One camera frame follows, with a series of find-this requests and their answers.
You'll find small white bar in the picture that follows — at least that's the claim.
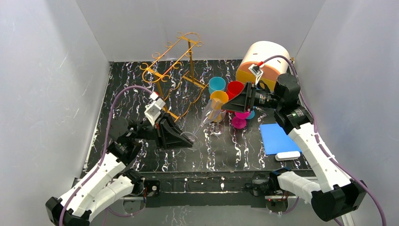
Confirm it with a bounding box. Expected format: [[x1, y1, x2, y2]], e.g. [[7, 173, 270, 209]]
[[275, 151, 301, 161]]

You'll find round pastel drawer cabinet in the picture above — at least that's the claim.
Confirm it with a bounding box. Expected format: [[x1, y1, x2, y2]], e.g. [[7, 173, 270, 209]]
[[235, 40, 290, 91]]

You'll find gold wire wine glass rack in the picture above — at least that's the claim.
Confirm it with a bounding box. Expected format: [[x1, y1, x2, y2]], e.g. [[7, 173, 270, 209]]
[[139, 32, 209, 122]]

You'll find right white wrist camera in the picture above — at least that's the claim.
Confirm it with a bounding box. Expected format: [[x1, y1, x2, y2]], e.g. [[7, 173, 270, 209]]
[[248, 61, 264, 85]]

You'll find teal blue wine glass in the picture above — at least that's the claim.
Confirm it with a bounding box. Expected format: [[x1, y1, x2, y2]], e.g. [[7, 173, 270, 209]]
[[247, 109, 255, 120]]

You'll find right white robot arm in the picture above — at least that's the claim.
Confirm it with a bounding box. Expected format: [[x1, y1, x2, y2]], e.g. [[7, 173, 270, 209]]
[[222, 73, 366, 222]]

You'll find red wine glass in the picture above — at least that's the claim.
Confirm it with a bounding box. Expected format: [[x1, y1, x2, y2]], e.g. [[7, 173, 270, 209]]
[[226, 81, 245, 100]]

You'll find clear wine glass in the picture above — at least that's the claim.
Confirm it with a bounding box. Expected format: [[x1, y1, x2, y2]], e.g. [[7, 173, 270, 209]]
[[181, 100, 214, 150], [211, 110, 226, 136]]

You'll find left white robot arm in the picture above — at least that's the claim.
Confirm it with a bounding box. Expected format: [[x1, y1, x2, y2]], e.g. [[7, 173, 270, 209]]
[[45, 113, 194, 226]]

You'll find blue flat board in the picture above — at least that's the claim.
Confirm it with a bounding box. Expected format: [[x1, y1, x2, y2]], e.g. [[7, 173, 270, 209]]
[[259, 123, 302, 155]]

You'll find magenta wine glass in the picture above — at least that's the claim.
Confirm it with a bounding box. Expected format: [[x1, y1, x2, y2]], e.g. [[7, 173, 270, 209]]
[[231, 112, 250, 129]]

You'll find yellow wine glass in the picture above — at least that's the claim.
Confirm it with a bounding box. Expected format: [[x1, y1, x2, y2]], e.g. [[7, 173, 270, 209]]
[[210, 91, 229, 122]]

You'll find light blue wine glass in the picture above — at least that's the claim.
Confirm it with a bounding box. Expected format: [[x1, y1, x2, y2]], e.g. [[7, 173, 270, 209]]
[[208, 77, 226, 95]]

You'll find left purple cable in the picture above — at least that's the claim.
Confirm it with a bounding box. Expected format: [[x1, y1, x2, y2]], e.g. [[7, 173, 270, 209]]
[[58, 85, 158, 226]]

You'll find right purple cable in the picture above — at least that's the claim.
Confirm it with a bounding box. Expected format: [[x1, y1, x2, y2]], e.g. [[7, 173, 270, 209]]
[[258, 55, 387, 226]]

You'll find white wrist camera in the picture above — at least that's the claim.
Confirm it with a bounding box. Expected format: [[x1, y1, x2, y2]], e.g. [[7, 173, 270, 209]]
[[144, 92, 166, 126], [248, 61, 264, 85]]

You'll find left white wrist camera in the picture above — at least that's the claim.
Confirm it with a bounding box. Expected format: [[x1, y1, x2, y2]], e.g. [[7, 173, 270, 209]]
[[144, 92, 166, 126]]

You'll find purple cable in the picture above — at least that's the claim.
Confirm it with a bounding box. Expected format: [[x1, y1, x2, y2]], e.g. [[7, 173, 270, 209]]
[[258, 55, 387, 226], [58, 85, 158, 226]]

